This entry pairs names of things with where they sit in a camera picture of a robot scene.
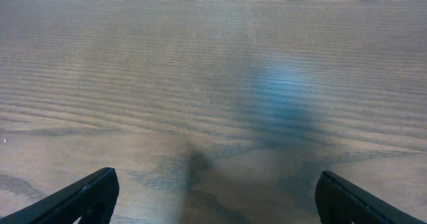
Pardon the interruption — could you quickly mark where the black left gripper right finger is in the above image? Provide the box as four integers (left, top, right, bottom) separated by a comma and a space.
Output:
315, 171, 426, 224

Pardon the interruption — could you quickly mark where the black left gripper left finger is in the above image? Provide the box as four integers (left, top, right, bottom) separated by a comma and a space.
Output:
1, 167, 119, 224

